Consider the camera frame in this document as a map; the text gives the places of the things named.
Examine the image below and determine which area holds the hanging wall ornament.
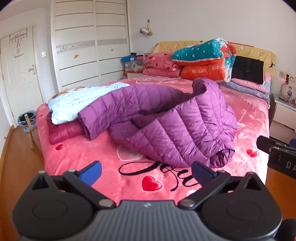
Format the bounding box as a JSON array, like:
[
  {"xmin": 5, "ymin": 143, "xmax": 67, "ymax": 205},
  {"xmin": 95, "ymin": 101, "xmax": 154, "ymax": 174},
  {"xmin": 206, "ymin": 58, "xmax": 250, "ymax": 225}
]
[{"xmin": 139, "ymin": 20, "xmax": 153, "ymax": 36}]

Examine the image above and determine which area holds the pink folded quilt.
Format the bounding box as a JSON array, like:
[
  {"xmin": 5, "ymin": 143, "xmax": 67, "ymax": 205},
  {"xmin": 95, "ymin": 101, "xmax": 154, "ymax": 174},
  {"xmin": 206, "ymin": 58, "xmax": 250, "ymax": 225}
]
[{"xmin": 230, "ymin": 70, "xmax": 271, "ymax": 94}]

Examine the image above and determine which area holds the orange print cloth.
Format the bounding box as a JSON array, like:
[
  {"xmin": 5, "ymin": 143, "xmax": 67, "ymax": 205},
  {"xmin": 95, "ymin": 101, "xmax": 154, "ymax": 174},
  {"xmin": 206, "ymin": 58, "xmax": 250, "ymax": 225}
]
[{"xmin": 47, "ymin": 86, "xmax": 85, "ymax": 103}]

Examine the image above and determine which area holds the lavender folded quilt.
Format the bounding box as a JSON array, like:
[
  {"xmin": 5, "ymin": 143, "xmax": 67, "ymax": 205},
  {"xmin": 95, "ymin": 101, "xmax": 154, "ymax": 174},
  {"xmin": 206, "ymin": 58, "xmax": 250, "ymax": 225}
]
[{"xmin": 222, "ymin": 81, "xmax": 270, "ymax": 100}]

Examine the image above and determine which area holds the red white bedside cabinet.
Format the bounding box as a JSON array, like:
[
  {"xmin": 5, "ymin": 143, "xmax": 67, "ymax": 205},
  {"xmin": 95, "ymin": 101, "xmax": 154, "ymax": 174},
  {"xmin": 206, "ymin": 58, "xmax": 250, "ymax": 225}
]
[{"xmin": 124, "ymin": 71, "xmax": 144, "ymax": 80}]

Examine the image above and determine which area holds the pink bed with blanket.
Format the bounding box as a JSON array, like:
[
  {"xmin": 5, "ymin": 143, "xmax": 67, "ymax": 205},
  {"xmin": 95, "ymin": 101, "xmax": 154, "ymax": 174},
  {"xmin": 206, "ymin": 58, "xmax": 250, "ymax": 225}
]
[{"xmin": 36, "ymin": 76, "xmax": 271, "ymax": 207}]

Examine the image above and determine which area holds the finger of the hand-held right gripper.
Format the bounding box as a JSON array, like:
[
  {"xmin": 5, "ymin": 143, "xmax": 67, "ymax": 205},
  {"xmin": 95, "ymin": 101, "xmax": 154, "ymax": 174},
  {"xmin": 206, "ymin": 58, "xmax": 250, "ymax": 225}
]
[{"xmin": 256, "ymin": 136, "xmax": 289, "ymax": 154}]

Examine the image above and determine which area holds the grey shoe box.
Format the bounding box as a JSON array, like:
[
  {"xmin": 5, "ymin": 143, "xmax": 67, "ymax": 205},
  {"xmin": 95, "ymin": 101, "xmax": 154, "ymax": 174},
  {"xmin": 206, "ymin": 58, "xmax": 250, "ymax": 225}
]
[{"xmin": 124, "ymin": 61, "xmax": 143, "ymax": 72}]

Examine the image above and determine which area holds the teal dotted folded quilt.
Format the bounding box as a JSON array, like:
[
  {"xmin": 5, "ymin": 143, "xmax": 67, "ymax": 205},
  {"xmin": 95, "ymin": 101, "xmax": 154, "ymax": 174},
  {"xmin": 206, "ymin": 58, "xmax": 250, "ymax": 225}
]
[{"xmin": 171, "ymin": 37, "xmax": 237, "ymax": 82}]

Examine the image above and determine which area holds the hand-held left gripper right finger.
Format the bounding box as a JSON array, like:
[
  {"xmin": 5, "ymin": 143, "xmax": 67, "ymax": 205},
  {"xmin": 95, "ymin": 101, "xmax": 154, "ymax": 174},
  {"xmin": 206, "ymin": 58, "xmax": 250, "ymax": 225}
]
[{"xmin": 178, "ymin": 161, "xmax": 266, "ymax": 211}]

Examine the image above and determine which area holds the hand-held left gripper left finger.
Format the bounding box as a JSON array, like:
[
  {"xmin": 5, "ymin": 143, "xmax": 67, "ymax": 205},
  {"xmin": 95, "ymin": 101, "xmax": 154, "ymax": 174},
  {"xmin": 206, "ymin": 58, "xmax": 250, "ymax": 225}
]
[{"xmin": 31, "ymin": 161, "xmax": 116, "ymax": 209}]

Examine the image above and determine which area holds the orange folded quilt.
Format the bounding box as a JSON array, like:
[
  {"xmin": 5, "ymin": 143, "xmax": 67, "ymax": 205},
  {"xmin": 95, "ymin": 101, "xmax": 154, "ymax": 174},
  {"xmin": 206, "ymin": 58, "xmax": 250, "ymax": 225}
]
[{"xmin": 180, "ymin": 57, "xmax": 232, "ymax": 82}]

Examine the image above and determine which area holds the dark red down jacket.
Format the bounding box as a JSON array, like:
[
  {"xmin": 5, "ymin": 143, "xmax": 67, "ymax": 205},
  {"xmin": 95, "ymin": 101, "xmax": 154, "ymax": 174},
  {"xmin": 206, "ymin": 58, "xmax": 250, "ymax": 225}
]
[{"xmin": 46, "ymin": 112, "xmax": 85, "ymax": 145}]

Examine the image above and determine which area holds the photo frame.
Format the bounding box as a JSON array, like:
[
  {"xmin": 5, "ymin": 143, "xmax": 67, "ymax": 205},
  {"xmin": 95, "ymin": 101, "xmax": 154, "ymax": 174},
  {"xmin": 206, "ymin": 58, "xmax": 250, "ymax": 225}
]
[{"xmin": 281, "ymin": 83, "xmax": 296, "ymax": 102}]

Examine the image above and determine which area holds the pink heart print folded blanket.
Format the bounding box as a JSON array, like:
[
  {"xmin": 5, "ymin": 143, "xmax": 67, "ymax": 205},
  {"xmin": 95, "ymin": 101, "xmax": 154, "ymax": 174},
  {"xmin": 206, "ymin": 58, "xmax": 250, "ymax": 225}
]
[{"xmin": 142, "ymin": 51, "xmax": 183, "ymax": 71}]

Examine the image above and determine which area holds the white room door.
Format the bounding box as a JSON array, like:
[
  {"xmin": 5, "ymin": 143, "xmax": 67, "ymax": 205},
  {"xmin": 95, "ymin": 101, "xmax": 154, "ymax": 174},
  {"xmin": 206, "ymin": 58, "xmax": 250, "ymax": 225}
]
[{"xmin": 0, "ymin": 23, "xmax": 44, "ymax": 127}]

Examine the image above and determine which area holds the over-door hook rack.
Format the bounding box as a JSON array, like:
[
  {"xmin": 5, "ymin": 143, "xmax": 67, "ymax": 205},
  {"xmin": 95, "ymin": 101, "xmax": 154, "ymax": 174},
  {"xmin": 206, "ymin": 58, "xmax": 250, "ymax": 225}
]
[{"xmin": 9, "ymin": 27, "xmax": 29, "ymax": 44}]

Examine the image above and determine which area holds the white hanging pouch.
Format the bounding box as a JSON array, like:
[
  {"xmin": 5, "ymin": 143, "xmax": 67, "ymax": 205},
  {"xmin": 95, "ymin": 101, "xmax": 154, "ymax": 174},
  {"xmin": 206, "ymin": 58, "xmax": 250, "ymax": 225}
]
[{"xmin": 13, "ymin": 44, "xmax": 24, "ymax": 58}]

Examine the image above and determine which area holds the white nightstand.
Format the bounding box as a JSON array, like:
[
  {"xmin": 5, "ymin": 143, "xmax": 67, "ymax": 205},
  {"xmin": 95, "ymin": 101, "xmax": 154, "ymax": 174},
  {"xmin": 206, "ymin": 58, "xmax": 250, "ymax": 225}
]
[{"xmin": 269, "ymin": 93, "xmax": 296, "ymax": 139}]

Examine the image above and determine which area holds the blue basket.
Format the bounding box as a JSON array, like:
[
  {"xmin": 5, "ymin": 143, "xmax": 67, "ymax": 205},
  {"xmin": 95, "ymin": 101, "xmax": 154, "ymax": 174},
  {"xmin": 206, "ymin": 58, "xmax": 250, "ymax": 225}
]
[{"xmin": 18, "ymin": 111, "xmax": 37, "ymax": 133}]

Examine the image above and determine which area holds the person's dark clothing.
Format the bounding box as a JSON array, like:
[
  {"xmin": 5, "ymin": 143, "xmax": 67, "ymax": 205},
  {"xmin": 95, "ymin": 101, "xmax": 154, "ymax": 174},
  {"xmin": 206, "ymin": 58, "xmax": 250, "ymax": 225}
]
[{"xmin": 281, "ymin": 218, "xmax": 296, "ymax": 241}]

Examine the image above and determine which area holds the white sliding door wardrobe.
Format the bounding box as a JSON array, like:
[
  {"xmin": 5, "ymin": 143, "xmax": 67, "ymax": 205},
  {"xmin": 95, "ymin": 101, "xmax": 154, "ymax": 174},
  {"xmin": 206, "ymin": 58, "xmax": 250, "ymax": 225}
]
[{"xmin": 50, "ymin": 0, "xmax": 132, "ymax": 92}]

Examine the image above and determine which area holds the yellow covered headboard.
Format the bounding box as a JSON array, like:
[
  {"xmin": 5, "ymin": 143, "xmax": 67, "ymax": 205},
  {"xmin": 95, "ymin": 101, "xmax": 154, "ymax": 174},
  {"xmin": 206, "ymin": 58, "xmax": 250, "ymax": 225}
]
[{"xmin": 153, "ymin": 40, "xmax": 277, "ymax": 70}]

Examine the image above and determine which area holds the purple down jacket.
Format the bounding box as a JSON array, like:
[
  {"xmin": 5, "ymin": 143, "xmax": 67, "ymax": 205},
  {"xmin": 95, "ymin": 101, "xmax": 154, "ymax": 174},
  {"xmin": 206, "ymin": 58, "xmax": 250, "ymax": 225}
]
[{"xmin": 78, "ymin": 78, "xmax": 238, "ymax": 168}]

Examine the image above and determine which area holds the light blue down jacket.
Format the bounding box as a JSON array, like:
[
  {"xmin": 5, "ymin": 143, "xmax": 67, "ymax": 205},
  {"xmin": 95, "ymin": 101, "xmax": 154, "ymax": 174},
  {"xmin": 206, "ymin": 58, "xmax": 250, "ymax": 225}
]
[{"xmin": 47, "ymin": 82, "xmax": 131, "ymax": 125}]

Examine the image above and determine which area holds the plain pink folded blanket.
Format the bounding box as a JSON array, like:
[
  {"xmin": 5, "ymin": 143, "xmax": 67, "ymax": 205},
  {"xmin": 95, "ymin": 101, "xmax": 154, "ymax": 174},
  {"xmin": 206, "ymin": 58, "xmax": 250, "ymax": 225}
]
[{"xmin": 143, "ymin": 68, "xmax": 182, "ymax": 78}]

